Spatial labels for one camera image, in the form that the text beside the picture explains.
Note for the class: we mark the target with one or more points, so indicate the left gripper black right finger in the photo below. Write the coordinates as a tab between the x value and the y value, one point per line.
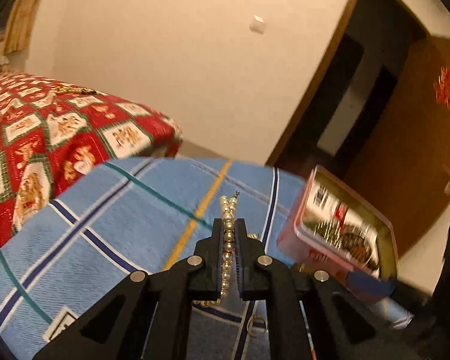
311	316

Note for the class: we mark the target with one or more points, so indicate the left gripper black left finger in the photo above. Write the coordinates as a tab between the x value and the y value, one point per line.
145	316

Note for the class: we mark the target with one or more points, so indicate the pink metal tin box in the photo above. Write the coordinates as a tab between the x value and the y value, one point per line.
303	247

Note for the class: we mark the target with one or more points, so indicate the white printed paper in tin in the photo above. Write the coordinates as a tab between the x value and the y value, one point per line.
341	227

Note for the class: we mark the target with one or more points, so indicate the blue plaid table cloth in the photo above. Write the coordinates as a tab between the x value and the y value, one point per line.
136	214

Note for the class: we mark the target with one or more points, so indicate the brown wooden door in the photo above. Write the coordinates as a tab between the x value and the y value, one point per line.
400	170

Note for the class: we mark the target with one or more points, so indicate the red patterned bed cover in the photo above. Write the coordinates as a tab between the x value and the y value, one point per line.
49	141

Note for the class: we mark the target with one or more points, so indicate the beads lying on bed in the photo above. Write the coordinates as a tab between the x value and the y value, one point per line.
73	90

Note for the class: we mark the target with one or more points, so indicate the right beige curtain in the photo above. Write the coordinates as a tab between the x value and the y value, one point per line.
18	30

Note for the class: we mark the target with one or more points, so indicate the white wall switch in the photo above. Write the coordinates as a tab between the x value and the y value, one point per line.
258	25

